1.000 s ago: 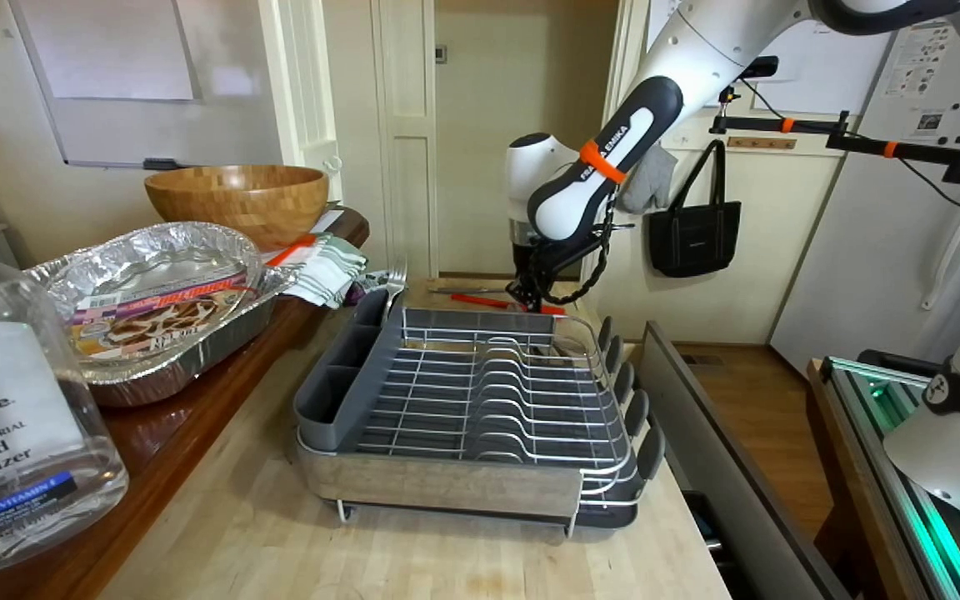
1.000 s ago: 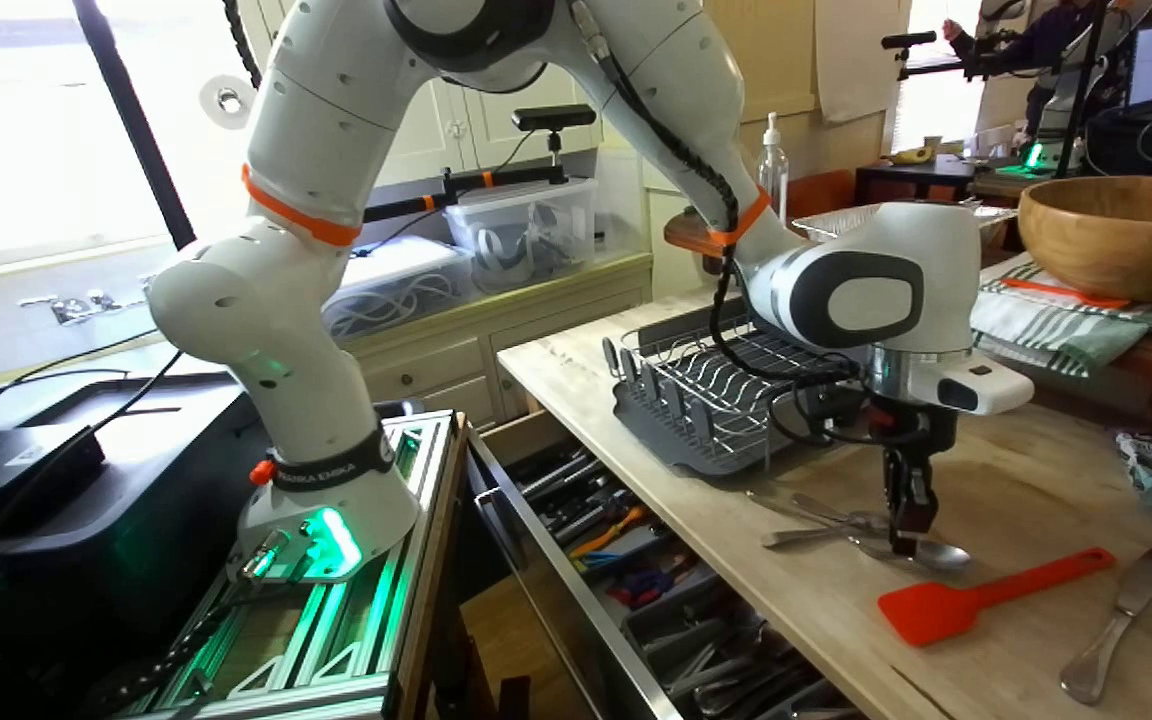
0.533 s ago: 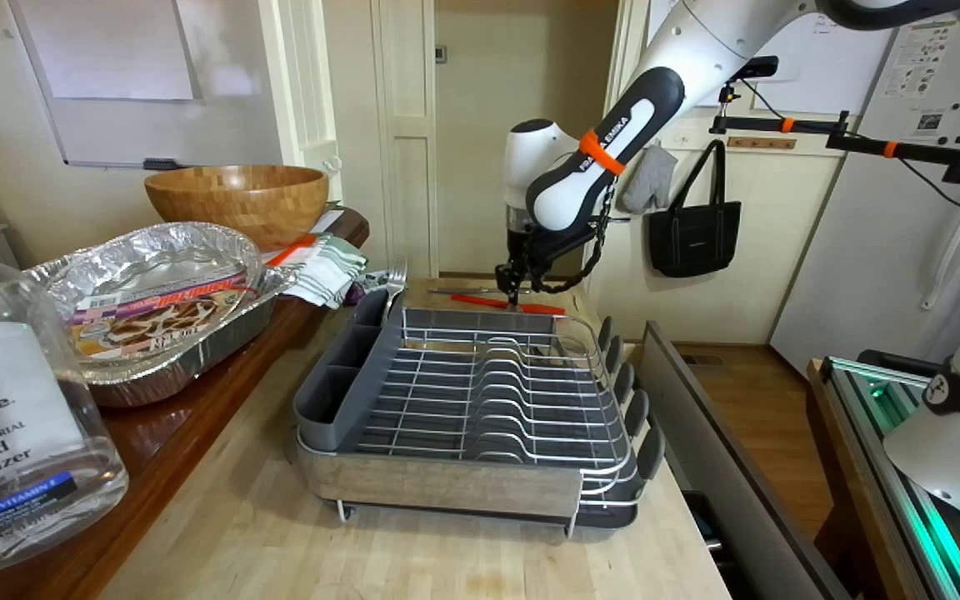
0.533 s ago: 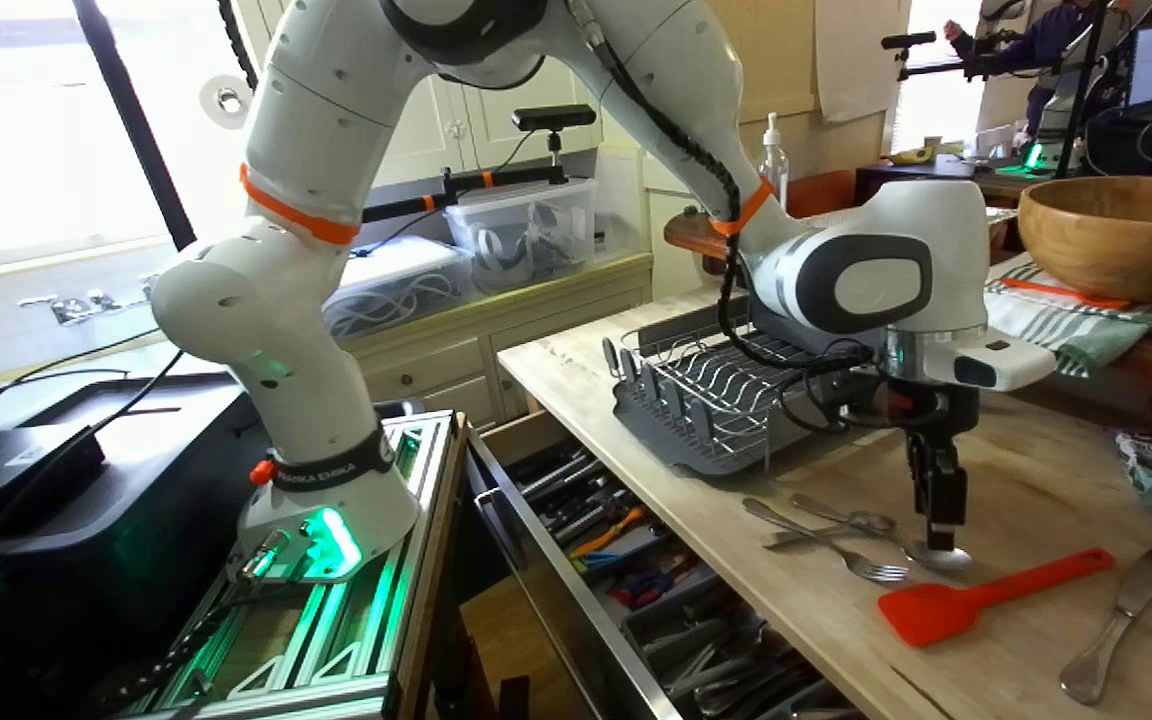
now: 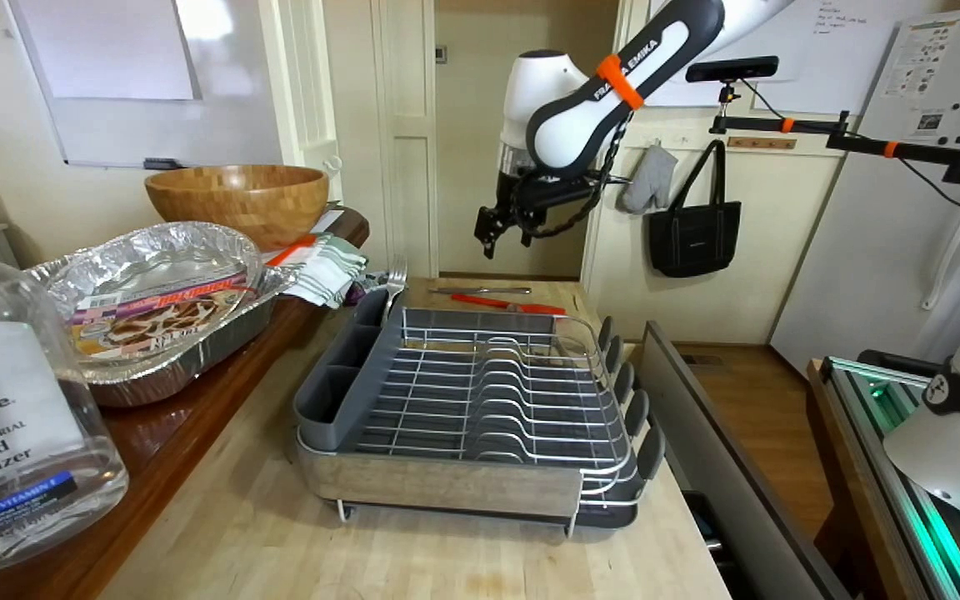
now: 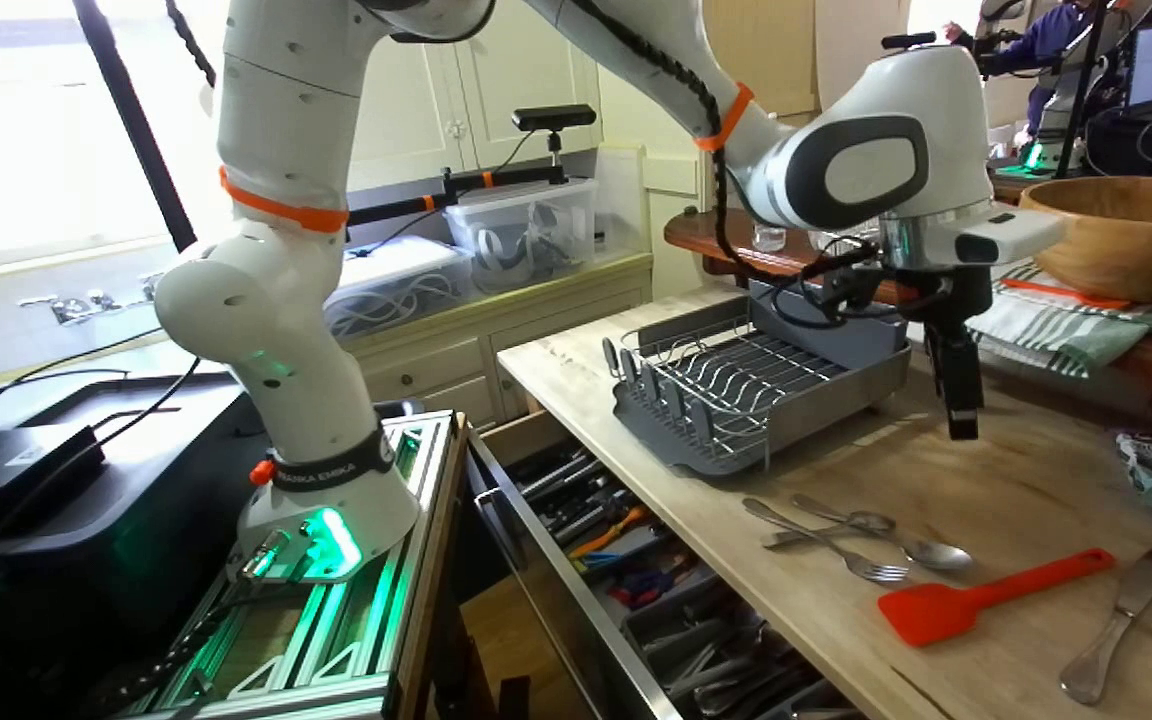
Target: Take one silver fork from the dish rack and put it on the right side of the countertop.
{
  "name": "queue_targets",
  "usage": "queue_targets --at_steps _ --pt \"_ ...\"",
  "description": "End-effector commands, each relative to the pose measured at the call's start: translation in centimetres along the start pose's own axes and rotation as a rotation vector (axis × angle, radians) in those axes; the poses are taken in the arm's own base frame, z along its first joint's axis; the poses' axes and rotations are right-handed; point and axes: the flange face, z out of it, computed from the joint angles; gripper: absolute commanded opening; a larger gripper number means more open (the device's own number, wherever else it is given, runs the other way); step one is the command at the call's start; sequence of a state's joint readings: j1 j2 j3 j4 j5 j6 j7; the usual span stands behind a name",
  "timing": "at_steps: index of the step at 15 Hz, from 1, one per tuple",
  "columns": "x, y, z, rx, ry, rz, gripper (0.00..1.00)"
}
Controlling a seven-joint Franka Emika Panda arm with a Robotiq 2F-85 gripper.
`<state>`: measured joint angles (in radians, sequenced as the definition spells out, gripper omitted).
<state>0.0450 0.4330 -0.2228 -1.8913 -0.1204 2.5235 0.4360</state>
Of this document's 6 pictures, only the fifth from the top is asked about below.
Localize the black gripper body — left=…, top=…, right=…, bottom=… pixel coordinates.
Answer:
left=488, top=164, right=579, bottom=226

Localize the red silicone spatula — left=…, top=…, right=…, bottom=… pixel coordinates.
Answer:
left=444, top=287, right=570, bottom=319

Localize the white door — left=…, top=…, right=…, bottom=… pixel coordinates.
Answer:
left=323, top=0, right=444, bottom=279

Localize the grey oven mitt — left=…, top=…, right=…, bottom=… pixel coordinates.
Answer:
left=615, top=143, right=682, bottom=218

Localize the green white striped towel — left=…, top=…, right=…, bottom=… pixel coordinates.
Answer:
left=277, top=230, right=375, bottom=313

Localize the black tote bag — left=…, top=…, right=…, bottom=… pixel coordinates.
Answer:
left=643, top=136, right=746, bottom=279

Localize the red plastic strip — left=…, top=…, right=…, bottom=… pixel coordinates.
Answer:
left=265, top=230, right=319, bottom=273

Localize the wooden bowl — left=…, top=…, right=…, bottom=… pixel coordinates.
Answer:
left=142, top=164, right=335, bottom=254

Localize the open kitchen drawer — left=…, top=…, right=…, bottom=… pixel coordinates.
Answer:
left=632, top=317, right=856, bottom=600

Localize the covered foil tray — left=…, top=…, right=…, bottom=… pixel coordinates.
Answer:
left=26, top=218, right=297, bottom=410

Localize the white refrigerator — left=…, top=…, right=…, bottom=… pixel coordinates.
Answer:
left=767, top=0, right=960, bottom=381

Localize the framed whiteboard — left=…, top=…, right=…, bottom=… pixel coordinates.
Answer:
left=4, top=0, right=287, bottom=174

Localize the printed paper sheet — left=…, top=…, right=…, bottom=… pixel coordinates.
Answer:
left=877, top=5, right=960, bottom=143

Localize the clear hand sanitizer bottle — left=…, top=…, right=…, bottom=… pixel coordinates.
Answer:
left=0, top=254, right=134, bottom=580

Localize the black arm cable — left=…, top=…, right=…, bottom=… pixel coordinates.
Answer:
left=526, top=111, right=632, bottom=243

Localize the black stereo camera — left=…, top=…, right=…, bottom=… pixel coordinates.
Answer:
left=683, top=55, right=785, bottom=86

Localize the grey dish rack with wire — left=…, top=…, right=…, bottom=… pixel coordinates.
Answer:
left=290, top=284, right=669, bottom=545

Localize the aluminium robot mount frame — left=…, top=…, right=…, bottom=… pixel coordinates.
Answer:
left=807, top=349, right=960, bottom=600

